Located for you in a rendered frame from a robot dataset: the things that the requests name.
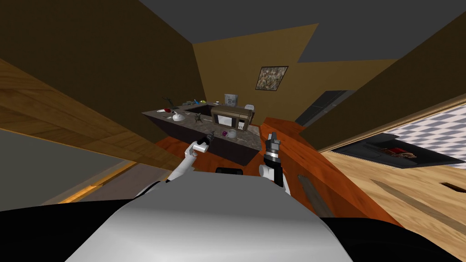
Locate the white kettle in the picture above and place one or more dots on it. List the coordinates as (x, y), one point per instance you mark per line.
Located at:
(177, 116)

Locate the framed mottled wall picture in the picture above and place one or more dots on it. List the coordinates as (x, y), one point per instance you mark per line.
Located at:
(271, 78)

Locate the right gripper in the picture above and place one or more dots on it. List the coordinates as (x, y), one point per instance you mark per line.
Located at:
(272, 146)

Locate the brown microwave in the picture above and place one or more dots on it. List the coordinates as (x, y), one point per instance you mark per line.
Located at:
(233, 118)

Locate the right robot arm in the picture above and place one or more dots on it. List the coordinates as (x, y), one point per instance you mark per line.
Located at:
(271, 171)

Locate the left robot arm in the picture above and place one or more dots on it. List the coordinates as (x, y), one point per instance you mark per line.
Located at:
(184, 165)

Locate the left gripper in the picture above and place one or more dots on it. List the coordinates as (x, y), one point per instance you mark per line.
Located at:
(208, 139)

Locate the dark kitchen island counter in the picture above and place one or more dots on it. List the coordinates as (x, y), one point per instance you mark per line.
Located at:
(204, 140)

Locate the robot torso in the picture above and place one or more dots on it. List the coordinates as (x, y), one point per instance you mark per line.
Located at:
(207, 218)

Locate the white mug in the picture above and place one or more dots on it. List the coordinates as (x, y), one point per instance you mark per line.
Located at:
(232, 134)

